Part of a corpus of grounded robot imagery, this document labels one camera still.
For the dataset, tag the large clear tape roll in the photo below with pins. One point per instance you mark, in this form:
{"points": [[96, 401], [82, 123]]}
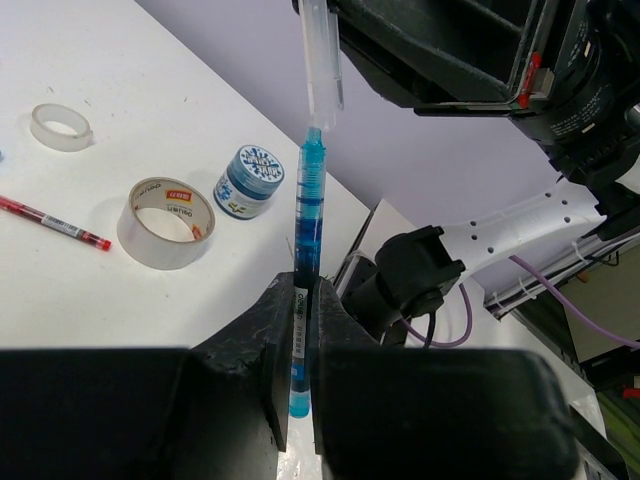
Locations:
{"points": [[165, 224]]}

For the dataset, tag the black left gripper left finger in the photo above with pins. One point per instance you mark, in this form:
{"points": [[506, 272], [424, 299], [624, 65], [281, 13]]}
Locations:
{"points": [[218, 410]]}

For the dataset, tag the small clear tape roll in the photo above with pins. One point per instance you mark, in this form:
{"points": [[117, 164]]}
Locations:
{"points": [[60, 128]]}

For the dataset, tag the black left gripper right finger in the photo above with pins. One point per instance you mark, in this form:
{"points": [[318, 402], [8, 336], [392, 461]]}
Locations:
{"points": [[409, 413]]}

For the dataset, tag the blue lidded jar right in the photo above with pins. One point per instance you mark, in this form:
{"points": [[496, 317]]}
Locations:
{"points": [[250, 180]]}

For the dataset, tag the red gel pen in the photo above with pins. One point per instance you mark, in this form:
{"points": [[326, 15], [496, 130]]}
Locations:
{"points": [[54, 223]]}

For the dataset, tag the blue gel pen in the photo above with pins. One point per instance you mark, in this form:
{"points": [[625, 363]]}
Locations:
{"points": [[310, 192]]}

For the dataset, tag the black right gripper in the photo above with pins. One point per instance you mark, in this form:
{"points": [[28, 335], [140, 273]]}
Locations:
{"points": [[473, 55]]}

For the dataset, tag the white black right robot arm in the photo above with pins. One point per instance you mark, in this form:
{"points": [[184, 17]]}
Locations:
{"points": [[510, 122]]}

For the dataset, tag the clear pen cap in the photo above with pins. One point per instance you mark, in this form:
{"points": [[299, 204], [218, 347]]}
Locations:
{"points": [[320, 32]]}

